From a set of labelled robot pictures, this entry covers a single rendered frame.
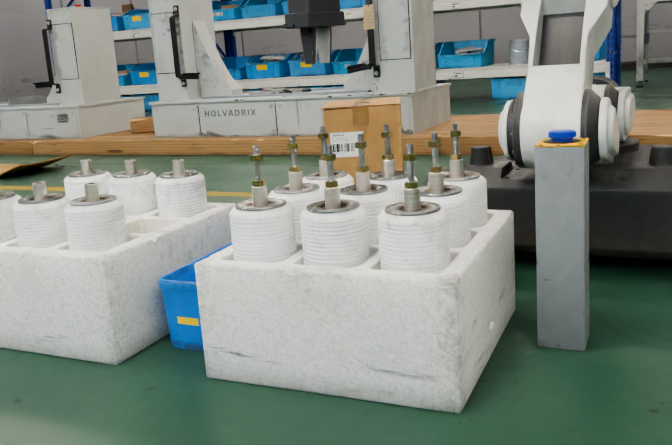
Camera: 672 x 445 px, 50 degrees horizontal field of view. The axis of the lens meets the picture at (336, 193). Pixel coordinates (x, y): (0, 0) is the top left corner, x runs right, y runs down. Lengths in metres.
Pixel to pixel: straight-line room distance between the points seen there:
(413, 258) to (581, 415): 0.29
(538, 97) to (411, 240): 0.50
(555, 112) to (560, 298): 0.36
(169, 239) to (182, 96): 2.60
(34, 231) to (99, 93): 3.13
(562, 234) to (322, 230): 0.36
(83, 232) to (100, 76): 3.22
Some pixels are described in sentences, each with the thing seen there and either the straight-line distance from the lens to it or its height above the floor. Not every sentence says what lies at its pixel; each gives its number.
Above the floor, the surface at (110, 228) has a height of 0.21.
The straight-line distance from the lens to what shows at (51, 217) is 1.31.
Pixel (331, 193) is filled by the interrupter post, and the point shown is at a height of 0.27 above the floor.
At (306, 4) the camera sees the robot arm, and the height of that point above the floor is 0.55.
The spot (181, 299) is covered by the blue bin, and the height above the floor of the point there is 0.09.
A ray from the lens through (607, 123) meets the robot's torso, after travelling 1.35.
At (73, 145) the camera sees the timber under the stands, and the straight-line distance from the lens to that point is 4.23.
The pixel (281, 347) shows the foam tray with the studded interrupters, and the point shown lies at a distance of 1.05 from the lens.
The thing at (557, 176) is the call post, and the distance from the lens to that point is 1.10.
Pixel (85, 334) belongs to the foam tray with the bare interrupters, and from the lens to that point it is 1.26.
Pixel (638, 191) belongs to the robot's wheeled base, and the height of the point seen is 0.17.
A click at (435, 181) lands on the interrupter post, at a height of 0.27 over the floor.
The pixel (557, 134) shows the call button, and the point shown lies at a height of 0.33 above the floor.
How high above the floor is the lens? 0.47
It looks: 11 degrees down
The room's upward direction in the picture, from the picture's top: 4 degrees counter-clockwise
